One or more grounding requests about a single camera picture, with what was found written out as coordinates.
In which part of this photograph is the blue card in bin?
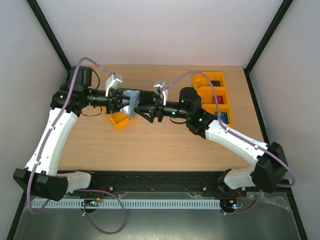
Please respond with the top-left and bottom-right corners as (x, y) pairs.
(216, 112), (230, 124)

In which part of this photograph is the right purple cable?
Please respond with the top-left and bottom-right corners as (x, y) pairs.
(162, 70), (297, 216)

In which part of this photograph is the purple cable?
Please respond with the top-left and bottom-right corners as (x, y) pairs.
(162, 70), (297, 216)
(25, 57), (126, 235)

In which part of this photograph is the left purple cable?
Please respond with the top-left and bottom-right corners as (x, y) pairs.
(25, 57), (126, 235)

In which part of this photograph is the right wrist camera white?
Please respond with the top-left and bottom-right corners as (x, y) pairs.
(153, 80), (168, 106)

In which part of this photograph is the black frame post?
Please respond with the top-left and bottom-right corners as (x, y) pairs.
(244, 0), (294, 76)
(26, 0), (72, 72)

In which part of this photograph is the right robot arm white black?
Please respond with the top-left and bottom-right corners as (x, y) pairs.
(134, 87), (287, 196)

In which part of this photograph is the left black frame post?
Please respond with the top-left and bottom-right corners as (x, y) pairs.
(26, 0), (72, 72)

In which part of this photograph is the black item in bin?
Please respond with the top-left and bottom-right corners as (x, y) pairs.
(211, 80), (221, 87)

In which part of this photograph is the yellow three-compartment bin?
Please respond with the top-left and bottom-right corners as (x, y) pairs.
(192, 71), (234, 126)

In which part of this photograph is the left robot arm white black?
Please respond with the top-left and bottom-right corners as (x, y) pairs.
(13, 66), (129, 201)

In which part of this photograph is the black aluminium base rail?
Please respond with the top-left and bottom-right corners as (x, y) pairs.
(24, 170), (293, 198)

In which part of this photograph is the right black frame post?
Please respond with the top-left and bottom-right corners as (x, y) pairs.
(244, 0), (294, 76)

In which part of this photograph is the white slotted cable duct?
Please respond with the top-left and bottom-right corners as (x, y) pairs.
(46, 198), (221, 210)

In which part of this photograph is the small yellow bin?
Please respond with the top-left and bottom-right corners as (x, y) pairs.
(102, 107), (135, 130)

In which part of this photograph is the red card in bin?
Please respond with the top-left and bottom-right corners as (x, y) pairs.
(212, 95), (224, 105)

